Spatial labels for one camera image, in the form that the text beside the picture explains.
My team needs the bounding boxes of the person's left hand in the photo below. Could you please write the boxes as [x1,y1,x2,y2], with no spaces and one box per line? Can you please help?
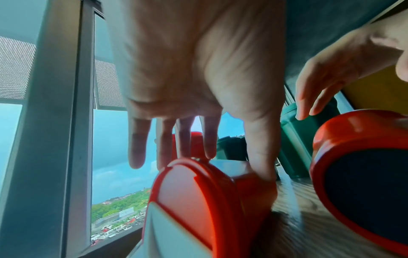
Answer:
[102,0,286,182]

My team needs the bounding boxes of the person's right hand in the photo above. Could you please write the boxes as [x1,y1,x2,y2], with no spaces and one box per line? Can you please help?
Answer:
[295,7,408,121]

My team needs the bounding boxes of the grey mesh screen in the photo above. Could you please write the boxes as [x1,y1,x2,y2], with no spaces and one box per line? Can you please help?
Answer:
[0,36,127,111]

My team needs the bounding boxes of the round wooden table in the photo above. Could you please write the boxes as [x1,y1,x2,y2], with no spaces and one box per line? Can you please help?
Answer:
[248,173,408,258]

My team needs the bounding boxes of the row of parked cars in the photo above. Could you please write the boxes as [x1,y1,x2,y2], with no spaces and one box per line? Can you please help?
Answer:
[91,214,144,245]

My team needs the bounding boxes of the dark grey window frame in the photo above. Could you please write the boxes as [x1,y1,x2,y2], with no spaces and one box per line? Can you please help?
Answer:
[0,0,147,258]

